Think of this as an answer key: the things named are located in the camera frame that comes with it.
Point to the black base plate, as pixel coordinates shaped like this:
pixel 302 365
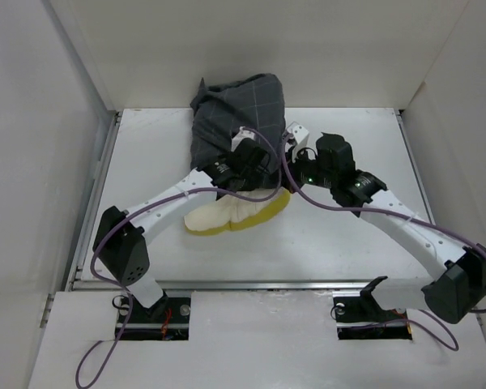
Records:
pixel 172 324
pixel 359 319

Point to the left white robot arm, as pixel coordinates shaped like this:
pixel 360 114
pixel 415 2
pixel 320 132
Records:
pixel 122 236

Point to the front aluminium rail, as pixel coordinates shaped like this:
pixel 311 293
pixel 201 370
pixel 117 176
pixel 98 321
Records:
pixel 233 285

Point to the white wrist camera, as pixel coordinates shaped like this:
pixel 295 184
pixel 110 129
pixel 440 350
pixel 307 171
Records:
pixel 243 134
pixel 299 134

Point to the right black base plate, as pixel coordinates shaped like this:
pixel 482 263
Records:
pixel 359 319

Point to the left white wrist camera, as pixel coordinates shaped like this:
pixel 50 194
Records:
pixel 243 134

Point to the dark plaid pillowcase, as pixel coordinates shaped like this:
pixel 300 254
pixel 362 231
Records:
pixel 219 111

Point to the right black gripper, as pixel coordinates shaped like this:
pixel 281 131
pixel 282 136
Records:
pixel 292 165

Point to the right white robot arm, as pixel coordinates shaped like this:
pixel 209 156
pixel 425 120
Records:
pixel 456 280

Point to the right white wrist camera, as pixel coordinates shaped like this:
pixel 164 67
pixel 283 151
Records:
pixel 299 134

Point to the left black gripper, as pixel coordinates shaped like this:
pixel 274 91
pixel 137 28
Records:
pixel 250 184

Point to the cream pillow with yellow edge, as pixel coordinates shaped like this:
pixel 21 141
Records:
pixel 230 214

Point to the left aluminium rail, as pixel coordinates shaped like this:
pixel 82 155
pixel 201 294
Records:
pixel 82 234

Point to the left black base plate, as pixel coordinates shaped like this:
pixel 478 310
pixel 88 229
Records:
pixel 172 324

